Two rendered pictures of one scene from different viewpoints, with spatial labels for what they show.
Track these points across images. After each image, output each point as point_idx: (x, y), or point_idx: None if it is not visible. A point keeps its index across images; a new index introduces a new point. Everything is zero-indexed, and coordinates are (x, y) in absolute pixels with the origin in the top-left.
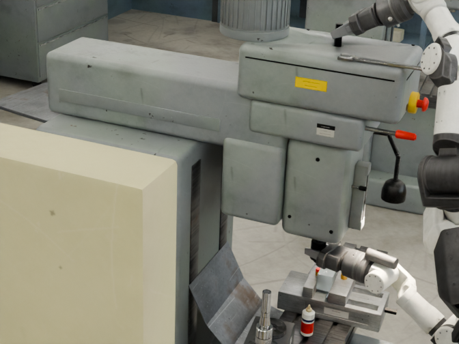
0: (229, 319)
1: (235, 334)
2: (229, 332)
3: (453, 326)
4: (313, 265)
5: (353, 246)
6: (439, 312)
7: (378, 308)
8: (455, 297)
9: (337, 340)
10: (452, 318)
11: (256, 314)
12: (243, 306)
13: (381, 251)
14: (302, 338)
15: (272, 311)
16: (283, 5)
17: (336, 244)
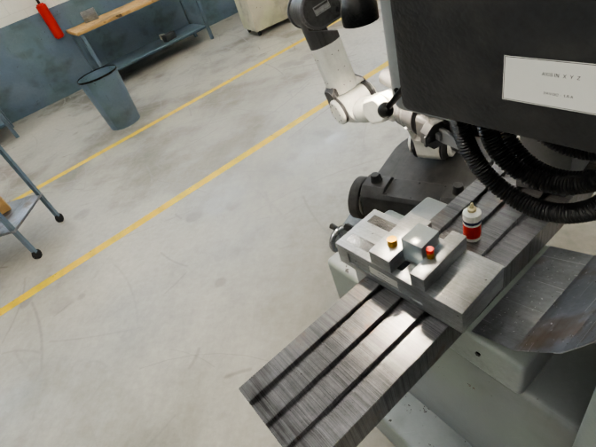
0: (594, 281)
1: (580, 278)
2: (594, 270)
3: (364, 78)
4: (391, 385)
5: (281, 425)
6: (359, 98)
7: (370, 217)
8: None
9: (435, 223)
10: (352, 94)
11: (534, 321)
12: (562, 314)
13: (247, 392)
14: (482, 230)
15: (500, 332)
16: None
17: (434, 120)
